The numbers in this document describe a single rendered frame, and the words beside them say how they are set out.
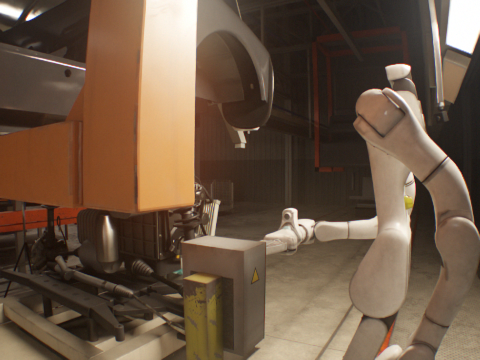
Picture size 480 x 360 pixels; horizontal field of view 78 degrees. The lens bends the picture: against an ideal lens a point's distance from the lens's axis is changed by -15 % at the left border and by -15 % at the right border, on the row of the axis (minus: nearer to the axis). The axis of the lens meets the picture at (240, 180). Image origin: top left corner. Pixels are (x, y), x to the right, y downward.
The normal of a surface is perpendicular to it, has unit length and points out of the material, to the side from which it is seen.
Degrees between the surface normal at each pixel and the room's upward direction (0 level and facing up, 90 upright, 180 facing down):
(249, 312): 90
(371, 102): 71
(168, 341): 90
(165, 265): 90
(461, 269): 104
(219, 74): 135
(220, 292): 90
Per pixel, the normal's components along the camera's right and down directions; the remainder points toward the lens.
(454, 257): -0.48, 0.25
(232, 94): -0.45, 0.48
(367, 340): -0.49, 0.03
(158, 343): 0.86, 0.01
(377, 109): -0.65, -0.18
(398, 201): -0.26, -0.01
